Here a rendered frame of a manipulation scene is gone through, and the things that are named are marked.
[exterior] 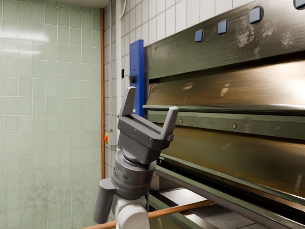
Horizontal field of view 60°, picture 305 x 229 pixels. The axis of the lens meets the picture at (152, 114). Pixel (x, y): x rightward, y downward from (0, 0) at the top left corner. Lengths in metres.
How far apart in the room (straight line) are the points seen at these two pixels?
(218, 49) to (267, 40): 0.23
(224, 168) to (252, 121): 0.22
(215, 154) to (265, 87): 0.36
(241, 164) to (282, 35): 0.46
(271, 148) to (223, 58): 0.39
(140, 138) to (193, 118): 0.77
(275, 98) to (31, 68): 1.92
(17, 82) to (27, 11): 0.58
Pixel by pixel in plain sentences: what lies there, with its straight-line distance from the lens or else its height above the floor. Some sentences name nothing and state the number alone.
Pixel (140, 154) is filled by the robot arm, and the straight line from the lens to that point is 0.52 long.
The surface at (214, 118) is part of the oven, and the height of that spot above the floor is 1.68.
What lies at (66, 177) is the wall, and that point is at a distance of 2.47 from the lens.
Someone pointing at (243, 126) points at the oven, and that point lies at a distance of 1.03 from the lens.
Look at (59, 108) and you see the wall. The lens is 2.39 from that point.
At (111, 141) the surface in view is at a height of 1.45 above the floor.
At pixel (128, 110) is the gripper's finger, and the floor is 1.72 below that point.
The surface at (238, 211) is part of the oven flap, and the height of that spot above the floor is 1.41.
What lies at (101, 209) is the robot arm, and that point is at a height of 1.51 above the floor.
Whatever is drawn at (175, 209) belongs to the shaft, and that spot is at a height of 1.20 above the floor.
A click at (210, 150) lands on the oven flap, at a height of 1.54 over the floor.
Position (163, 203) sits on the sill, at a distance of 1.58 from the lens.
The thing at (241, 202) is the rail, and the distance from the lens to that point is 0.89.
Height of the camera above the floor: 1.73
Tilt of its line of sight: 2 degrees down
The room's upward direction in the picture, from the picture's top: straight up
